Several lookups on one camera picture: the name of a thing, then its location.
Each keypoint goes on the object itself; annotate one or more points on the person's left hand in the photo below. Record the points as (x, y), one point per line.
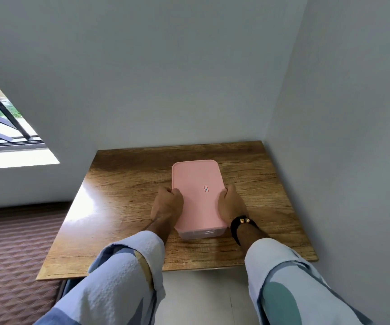
(166, 206)

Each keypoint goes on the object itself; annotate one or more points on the person's right hand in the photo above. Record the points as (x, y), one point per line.
(231, 206)

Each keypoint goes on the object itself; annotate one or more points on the person's left thumb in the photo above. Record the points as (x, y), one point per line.
(174, 191)

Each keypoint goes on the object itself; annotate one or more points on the person's right thumb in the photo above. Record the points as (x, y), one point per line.
(224, 192)

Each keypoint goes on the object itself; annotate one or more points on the pink lidded plastic container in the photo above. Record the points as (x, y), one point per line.
(196, 196)

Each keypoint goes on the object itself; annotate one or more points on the person's left forearm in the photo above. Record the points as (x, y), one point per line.
(113, 280)

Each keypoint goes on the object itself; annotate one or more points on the person's right forearm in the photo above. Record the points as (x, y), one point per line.
(293, 280)

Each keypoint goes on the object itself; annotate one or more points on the wooden table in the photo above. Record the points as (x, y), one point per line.
(120, 206)

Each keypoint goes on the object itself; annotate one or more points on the brown patterned carpet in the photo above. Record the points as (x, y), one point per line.
(15, 260)

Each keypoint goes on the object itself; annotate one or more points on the window with black bars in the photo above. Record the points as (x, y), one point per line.
(1, 121)

